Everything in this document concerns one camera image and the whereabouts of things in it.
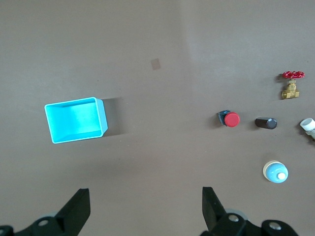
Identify blue plastic bin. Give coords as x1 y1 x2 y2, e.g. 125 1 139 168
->
44 96 108 145

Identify white pipe union fitting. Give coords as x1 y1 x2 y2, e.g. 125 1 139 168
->
299 118 315 142

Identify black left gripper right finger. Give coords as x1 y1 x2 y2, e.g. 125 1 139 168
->
200 187 298 236

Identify red push button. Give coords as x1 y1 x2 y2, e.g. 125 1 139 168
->
217 110 241 128

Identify dark cylindrical knob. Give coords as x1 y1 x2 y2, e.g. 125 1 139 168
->
254 117 278 130

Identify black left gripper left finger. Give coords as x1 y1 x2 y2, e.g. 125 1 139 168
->
0 188 91 236

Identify blue service bell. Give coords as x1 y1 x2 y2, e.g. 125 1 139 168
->
262 160 289 184

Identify brass valve red handwheel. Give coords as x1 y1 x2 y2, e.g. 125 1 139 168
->
280 71 306 100

